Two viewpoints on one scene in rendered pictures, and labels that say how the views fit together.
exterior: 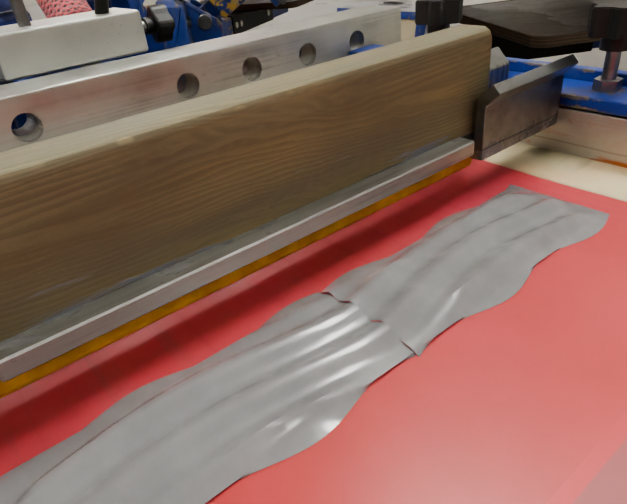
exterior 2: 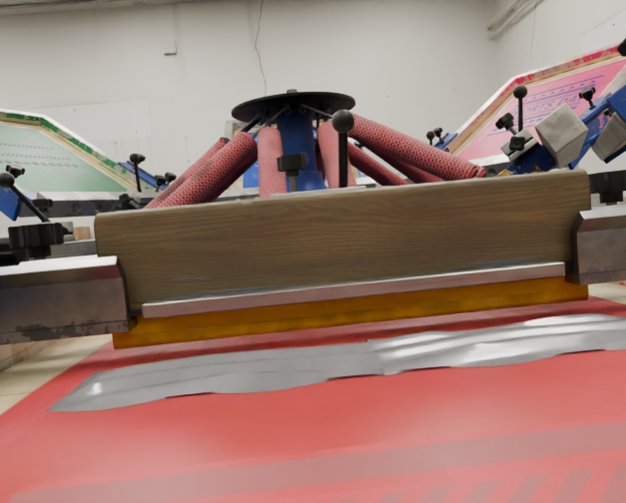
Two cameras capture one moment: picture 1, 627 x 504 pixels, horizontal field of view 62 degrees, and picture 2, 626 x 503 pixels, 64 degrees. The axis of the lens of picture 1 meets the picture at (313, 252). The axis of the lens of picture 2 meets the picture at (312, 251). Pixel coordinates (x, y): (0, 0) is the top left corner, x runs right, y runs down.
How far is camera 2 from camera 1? 0.19 m
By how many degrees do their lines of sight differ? 42
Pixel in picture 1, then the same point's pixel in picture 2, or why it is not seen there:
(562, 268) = (588, 359)
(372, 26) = not seen: hidden behind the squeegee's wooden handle
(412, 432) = (328, 400)
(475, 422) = (376, 406)
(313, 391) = (293, 371)
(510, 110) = (617, 243)
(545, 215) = (617, 328)
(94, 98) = not seen: hidden behind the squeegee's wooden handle
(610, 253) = not seen: outside the picture
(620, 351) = (563, 403)
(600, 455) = (446, 438)
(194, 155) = (288, 220)
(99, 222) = (222, 247)
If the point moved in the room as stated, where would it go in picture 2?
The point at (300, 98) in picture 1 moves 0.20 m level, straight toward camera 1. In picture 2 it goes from (372, 198) to (136, 208)
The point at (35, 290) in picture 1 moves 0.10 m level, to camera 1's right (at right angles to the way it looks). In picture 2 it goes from (179, 276) to (295, 273)
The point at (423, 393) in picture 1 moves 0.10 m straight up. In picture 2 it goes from (362, 389) to (344, 189)
